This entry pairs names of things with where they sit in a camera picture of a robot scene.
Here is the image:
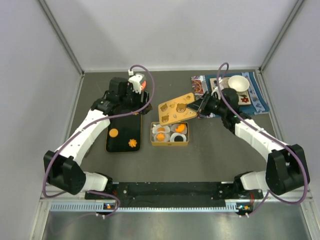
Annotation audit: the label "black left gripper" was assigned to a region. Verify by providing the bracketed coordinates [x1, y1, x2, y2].
[119, 85, 153, 115]

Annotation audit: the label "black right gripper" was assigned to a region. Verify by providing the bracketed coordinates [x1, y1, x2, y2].
[187, 91, 227, 117]

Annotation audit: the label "silver tin lid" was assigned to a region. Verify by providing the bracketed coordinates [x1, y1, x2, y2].
[158, 92, 198, 126]

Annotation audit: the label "orange fish cookie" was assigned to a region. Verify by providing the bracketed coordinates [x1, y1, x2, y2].
[175, 124, 187, 134]

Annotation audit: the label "black round cookie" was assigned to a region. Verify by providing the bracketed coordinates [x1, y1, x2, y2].
[173, 135, 184, 142]

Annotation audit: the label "orange figure cookie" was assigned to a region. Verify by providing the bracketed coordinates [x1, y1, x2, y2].
[156, 127, 167, 133]

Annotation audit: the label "orange star flower cookie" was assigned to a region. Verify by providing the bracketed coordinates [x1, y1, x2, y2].
[155, 132, 168, 142]

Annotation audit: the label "silver metal tongs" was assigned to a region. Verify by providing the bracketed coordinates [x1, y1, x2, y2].
[84, 147, 91, 158]

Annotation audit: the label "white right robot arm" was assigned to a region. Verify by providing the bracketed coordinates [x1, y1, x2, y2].
[187, 88, 310, 198]

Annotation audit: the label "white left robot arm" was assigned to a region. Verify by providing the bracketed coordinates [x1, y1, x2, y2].
[42, 73, 151, 199]

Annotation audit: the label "red patterned small bowl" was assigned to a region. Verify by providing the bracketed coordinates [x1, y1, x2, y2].
[139, 77, 147, 92]

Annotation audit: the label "patterned cloth mat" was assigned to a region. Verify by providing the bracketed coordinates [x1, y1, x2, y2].
[190, 71, 270, 115]

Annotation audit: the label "white paper cup top-right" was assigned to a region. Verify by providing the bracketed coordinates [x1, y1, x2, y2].
[170, 122, 188, 134]

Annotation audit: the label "yellow cookie tin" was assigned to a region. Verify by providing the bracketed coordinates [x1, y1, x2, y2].
[150, 122, 190, 147]

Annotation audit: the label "black rectangular tray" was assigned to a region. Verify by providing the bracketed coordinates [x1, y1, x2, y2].
[105, 113, 142, 153]

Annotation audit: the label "orange round cookie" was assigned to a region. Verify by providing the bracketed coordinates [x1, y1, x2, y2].
[108, 128, 119, 138]

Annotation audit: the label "white paper cup top-left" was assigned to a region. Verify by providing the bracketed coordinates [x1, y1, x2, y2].
[152, 124, 171, 134]

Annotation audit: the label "white paper cup bottom-right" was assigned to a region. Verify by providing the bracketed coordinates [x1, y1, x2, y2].
[170, 132, 187, 142]

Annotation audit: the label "orange flower cookie bottom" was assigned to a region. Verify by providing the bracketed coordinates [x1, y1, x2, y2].
[128, 139, 138, 148]

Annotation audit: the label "wooden puzzle board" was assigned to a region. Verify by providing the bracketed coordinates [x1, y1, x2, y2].
[209, 77, 251, 106]

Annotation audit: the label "white bowl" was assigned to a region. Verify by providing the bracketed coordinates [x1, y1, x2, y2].
[228, 75, 250, 93]

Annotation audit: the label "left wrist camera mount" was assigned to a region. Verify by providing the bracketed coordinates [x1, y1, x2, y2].
[128, 70, 146, 94]

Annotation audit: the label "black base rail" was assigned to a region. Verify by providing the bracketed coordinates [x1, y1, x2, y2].
[84, 181, 251, 208]

